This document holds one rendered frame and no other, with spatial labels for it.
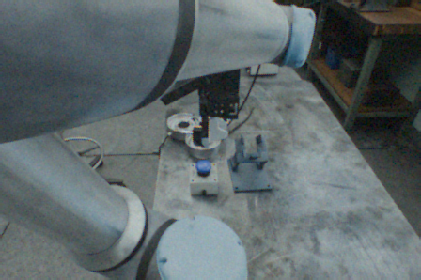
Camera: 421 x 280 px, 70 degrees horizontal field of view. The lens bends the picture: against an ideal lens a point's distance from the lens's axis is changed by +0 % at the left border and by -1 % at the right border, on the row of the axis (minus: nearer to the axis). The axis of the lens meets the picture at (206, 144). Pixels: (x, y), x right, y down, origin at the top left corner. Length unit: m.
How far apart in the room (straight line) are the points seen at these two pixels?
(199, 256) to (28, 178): 0.23
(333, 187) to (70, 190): 0.69
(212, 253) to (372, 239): 0.46
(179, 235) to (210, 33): 0.30
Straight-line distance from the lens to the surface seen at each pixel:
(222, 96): 0.61
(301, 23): 0.40
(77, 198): 0.31
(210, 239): 0.42
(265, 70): 1.65
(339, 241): 0.75
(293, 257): 0.69
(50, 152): 0.28
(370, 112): 2.50
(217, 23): 0.18
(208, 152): 0.85
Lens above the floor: 1.37
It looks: 38 degrees down
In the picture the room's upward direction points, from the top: straight up
